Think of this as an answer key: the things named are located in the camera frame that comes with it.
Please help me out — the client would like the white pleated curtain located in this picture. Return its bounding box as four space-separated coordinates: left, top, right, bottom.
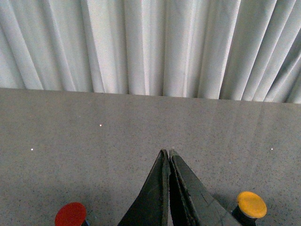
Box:
0 0 301 103

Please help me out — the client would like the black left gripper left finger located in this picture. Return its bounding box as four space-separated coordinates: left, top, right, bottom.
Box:
118 149 170 226

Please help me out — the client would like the yellow mushroom push button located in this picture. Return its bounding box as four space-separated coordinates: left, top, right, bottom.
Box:
232 191 267 226

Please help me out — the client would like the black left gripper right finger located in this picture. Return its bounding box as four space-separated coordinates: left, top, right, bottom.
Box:
169 150 240 226

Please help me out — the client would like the red mushroom push button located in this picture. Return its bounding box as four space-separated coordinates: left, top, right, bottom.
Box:
55 202 90 226

